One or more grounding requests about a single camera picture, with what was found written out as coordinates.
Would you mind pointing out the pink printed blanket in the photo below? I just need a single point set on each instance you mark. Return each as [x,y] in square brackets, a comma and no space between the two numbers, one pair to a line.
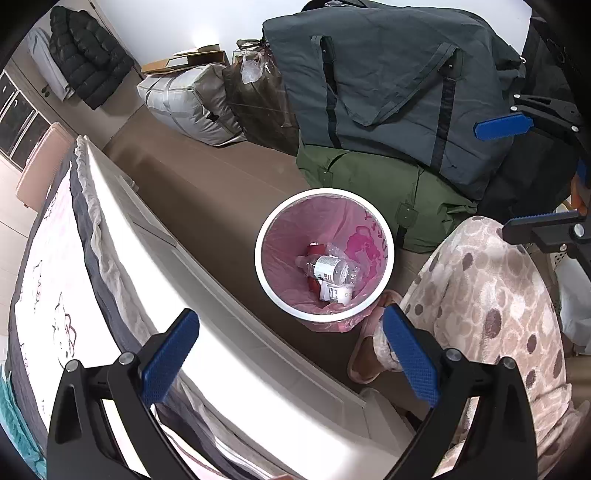
[51,277]

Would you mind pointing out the clear crumpled plastic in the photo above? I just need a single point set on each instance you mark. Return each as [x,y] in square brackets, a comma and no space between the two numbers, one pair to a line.
[253,69]

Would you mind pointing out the small white carton box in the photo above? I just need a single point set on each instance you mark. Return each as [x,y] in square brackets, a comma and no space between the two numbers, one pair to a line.
[336,294]

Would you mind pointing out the cardboard box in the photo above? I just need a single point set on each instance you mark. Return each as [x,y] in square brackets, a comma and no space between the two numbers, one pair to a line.
[194,57]

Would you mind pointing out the brown translucent bag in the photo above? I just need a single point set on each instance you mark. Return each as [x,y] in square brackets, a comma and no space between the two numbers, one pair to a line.
[258,110]

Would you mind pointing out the white round bin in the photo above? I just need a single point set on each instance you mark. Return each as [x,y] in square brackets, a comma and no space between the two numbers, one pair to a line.
[258,263]

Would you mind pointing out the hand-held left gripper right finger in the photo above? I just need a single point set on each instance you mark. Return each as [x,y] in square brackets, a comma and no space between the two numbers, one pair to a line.
[411,355]

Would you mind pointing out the person's right hand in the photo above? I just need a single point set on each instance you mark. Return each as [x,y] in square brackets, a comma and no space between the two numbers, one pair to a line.
[577,194]

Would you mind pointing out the spotted pajama leg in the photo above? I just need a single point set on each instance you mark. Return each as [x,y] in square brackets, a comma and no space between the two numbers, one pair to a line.
[485,314]

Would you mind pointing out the dark red cloth piece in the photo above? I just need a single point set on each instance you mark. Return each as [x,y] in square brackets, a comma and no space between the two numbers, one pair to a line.
[316,249]

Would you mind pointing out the pink suitcase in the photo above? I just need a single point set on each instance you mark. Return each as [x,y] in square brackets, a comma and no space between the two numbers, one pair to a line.
[44,166]

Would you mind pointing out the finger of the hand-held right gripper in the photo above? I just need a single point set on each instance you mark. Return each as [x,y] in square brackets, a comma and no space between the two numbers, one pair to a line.
[503,127]
[545,226]

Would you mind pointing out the white tower of dark drawers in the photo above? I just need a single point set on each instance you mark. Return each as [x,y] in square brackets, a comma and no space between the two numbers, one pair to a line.
[18,115]

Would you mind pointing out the pink slipper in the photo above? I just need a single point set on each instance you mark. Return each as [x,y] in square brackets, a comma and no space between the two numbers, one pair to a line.
[364,360]

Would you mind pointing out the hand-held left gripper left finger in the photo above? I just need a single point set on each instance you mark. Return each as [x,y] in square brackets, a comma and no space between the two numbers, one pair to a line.
[168,355]

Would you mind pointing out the teal pillow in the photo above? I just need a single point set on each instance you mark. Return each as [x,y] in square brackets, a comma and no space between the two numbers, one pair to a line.
[18,429]

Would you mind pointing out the light grey mattress cover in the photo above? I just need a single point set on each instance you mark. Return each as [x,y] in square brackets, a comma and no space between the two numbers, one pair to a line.
[106,240]

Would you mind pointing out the black fabric bag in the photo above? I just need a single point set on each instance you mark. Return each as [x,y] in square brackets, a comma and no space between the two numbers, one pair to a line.
[531,175]

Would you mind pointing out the grey hanging coat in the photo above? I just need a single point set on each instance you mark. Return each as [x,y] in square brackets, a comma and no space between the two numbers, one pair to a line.
[46,69]

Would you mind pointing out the green fabric bag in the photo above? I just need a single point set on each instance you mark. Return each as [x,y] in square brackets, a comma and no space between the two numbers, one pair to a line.
[360,184]

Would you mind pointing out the pink plastic bin liner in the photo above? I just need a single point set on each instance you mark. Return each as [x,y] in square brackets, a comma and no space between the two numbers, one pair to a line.
[286,230]

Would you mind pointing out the grey storage bag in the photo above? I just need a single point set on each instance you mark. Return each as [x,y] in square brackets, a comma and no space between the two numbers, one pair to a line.
[184,101]

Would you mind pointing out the clear plastic bottle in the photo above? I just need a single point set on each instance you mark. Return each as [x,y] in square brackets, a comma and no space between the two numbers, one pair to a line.
[330,266]

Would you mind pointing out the black puffer jacket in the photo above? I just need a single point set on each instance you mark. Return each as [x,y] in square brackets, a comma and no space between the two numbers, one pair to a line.
[87,55]

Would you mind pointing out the grey-blue duffel bag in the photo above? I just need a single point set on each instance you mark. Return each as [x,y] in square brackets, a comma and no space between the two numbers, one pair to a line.
[392,83]

